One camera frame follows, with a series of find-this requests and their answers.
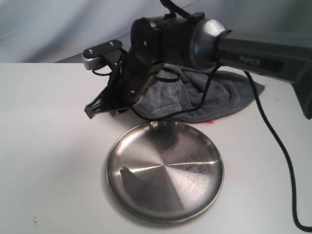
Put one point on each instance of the grey terry towel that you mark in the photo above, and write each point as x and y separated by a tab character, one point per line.
180	89

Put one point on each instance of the round stainless steel plate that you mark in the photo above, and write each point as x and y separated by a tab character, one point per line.
165	171

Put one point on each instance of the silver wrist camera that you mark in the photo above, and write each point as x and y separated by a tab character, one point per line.
105	54

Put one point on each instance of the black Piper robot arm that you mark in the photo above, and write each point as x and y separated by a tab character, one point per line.
200	44

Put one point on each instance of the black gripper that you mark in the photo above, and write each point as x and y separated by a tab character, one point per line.
129	81

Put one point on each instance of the grey fabric backdrop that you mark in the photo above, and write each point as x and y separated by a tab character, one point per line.
58	30

